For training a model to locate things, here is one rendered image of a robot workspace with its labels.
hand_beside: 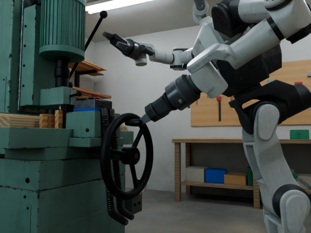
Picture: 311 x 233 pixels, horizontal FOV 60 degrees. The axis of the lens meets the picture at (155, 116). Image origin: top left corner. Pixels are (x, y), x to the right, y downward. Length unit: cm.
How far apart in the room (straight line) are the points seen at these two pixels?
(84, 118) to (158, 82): 376
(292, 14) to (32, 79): 94
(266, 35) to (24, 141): 70
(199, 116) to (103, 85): 194
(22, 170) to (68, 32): 54
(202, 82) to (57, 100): 60
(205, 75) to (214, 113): 352
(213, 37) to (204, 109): 329
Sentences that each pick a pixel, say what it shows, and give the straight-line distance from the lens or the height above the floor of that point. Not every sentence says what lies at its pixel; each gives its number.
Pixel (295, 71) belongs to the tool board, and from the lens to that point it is 430.
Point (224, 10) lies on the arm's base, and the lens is 96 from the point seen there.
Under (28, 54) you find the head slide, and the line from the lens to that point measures 125.
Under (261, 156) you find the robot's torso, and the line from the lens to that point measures 112.
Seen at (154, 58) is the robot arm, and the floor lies 132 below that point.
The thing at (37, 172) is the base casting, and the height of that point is 77.
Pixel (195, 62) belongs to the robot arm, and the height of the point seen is 108.
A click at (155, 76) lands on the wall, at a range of 469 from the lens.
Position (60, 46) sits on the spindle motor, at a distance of 112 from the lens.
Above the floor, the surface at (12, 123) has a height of 92.
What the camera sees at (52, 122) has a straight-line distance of 104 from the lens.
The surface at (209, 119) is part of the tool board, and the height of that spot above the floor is 116.
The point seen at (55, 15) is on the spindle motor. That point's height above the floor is 134.
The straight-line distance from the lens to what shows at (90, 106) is 94.
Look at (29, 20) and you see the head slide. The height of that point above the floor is 136.
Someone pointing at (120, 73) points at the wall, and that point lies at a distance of 502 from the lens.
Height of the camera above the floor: 87
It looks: 4 degrees up
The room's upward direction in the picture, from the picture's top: straight up
